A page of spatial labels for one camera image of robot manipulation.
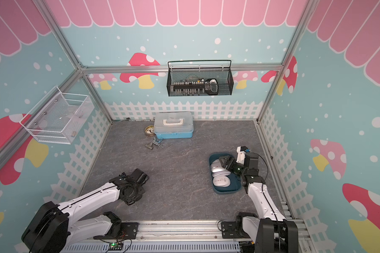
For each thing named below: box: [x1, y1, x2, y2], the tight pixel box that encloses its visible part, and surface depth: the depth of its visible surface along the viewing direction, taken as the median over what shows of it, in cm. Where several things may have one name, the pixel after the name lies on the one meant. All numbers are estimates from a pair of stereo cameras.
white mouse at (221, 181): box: [212, 176, 231, 188], surface depth 89 cm
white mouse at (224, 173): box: [211, 170, 232, 178], surface depth 90 cm
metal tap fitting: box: [145, 137, 160, 150], surface depth 108 cm
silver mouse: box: [210, 163, 226, 173], surface depth 93 cm
